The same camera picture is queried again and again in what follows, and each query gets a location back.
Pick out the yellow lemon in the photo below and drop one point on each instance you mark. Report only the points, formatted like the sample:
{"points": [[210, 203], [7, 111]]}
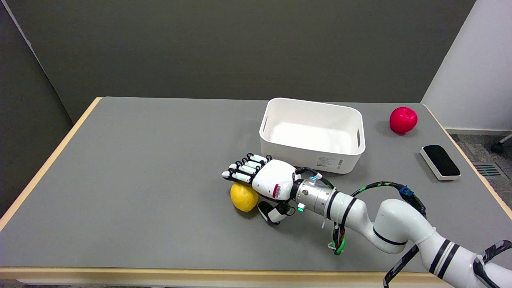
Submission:
{"points": [[243, 198]]}

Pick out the black and white eraser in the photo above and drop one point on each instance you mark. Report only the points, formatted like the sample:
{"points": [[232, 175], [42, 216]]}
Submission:
{"points": [[440, 162]]}

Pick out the red apple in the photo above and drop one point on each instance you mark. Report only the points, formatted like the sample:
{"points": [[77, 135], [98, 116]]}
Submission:
{"points": [[403, 119]]}

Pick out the white plastic bin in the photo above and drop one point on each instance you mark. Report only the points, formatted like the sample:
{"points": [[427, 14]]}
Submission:
{"points": [[312, 134]]}

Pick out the black chair caster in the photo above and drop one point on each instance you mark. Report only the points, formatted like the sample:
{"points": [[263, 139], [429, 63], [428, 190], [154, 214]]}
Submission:
{"points": [[498, 147]]}

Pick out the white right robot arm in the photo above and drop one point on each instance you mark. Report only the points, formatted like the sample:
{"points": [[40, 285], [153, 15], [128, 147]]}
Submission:
{"points": [[384, 224]]}

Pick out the floor vent grille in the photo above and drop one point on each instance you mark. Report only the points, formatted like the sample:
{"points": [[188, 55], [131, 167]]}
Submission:
{"points": [[487, 169]]}

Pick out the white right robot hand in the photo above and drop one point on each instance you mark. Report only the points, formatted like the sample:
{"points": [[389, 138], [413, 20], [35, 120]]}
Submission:
{"points": [[272, 180]]}

